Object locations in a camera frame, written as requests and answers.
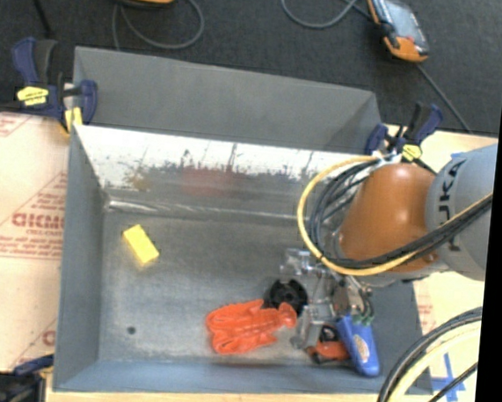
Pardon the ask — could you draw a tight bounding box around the grey metal bin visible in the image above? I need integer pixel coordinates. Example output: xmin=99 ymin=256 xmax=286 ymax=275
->
xmin=40 ymin=44 xmax=463 ymax=402

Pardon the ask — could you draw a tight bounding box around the yellow block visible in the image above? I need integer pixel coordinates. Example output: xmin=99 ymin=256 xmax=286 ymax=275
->
xmin=120 ymin=223 xmax=163 ymax=269

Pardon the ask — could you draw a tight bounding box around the orange and black small tool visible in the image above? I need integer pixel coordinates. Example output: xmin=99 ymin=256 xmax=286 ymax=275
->
xmin=307 ymin=324 xmax=353 ymax=368

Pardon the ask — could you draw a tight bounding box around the black round wheel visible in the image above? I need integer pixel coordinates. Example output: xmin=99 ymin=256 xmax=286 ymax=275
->
xmin=263 ymin=276 xmax=311 ymax=318

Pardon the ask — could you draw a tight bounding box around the brown cardboard board, red print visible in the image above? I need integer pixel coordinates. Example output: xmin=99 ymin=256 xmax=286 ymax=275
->
xmin=0 ymin=110 xmax=454 ymax=402

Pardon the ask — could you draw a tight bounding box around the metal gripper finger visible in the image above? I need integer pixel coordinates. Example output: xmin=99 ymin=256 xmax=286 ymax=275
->
xmin=309 ymin=308 xmax=337 ymax=342
xmin=290 ymin=310 xmax=314 ymax=352

